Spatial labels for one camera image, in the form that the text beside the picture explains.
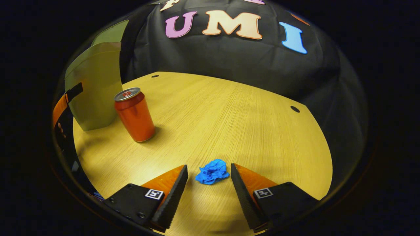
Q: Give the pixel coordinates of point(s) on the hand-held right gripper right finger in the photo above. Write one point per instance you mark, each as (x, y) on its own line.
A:
(244, 200)

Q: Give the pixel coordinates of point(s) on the green desktop garbage bin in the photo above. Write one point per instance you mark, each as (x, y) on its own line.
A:
(95, 85)

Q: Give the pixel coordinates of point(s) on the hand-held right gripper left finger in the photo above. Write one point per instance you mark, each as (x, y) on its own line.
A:
(174, 200)

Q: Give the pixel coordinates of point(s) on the blue paper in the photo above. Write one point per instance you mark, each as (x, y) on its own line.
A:
(212, 172)

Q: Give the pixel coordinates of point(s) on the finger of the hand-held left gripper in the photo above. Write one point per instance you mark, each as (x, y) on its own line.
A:
(59, 109)

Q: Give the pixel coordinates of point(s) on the black backdrop cloth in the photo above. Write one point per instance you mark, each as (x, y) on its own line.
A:
(229, 55)

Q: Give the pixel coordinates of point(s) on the orange pop can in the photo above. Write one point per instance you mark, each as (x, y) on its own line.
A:
(136, 118)

